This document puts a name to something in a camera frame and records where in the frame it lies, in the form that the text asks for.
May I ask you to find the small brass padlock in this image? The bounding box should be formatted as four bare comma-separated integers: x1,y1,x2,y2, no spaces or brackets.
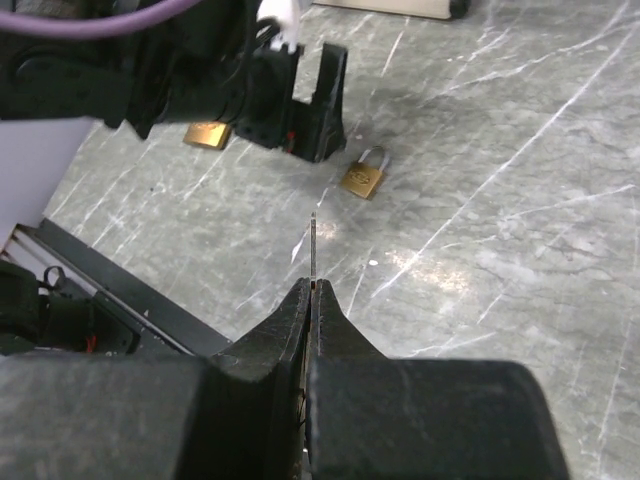
340,145,391,200

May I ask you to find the small key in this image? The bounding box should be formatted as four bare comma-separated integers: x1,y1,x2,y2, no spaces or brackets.
310,211,317,289

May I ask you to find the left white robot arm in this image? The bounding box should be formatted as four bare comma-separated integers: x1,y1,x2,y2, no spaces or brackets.
1,1,348,163

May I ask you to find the large brass padlock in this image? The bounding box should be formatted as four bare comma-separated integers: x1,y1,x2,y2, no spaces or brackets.
183,122,232,150

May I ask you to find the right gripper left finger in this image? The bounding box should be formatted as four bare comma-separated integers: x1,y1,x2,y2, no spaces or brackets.
1,278,311,479

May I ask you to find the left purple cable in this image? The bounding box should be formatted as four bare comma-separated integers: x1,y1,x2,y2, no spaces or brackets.
0,0,196,40

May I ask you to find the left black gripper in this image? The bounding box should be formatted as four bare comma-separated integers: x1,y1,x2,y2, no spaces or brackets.
219,43,348,163

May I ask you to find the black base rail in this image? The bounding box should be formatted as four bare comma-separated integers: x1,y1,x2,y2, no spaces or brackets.
1,220,231,357

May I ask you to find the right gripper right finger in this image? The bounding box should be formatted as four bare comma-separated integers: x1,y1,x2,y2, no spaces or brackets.
306,280,568,479

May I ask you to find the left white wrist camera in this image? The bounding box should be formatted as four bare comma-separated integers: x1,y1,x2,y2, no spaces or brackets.
257,0,309,54

